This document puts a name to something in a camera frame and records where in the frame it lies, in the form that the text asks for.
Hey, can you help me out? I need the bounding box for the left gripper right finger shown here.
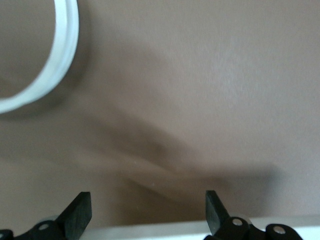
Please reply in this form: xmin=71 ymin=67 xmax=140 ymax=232
xmin=203 ymin=190 xmax=253 ymax=240

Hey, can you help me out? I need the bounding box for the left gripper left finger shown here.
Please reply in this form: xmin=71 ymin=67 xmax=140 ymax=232
xmin=14 ymin=191 xmax=93 ymax=240

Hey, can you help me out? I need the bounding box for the white cabinet drawer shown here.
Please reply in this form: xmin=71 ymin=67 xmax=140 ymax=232
xmin=83 ymin=215 xmax=320 ymax=240

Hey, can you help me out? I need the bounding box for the white plastic C-shaped ring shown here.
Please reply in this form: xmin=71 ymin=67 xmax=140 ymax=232
xmin=0 ymin=0 xmax=80 ymax=115

